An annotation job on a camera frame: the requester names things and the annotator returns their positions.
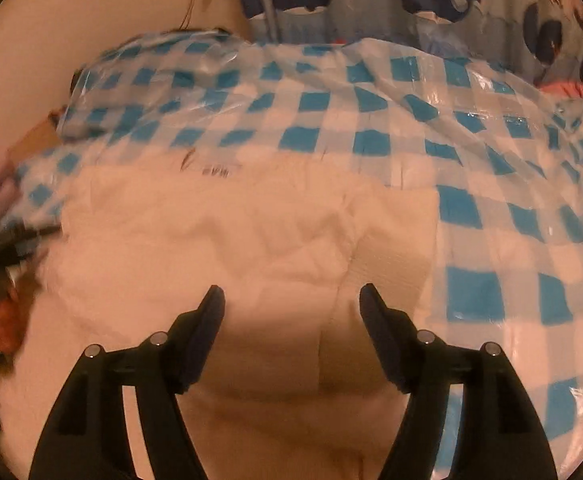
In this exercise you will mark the blue checkered plastic sheet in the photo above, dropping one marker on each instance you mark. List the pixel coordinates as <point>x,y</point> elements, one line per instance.
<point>381,125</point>

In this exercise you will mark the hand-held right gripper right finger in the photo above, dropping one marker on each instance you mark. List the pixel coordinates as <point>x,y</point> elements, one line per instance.
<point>379,341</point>

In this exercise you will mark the pink cloth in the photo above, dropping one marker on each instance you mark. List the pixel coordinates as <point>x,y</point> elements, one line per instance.
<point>571,91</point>

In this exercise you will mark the large white garment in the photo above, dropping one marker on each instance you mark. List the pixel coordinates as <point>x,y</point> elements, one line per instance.
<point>211,240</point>

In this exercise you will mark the grey metal pole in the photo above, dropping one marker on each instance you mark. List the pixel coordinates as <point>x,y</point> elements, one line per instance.
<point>269,5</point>

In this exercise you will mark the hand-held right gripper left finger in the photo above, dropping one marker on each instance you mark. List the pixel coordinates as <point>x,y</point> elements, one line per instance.
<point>205,341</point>

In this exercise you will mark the whale print curtain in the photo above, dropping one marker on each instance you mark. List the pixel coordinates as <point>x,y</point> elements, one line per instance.
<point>371,5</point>

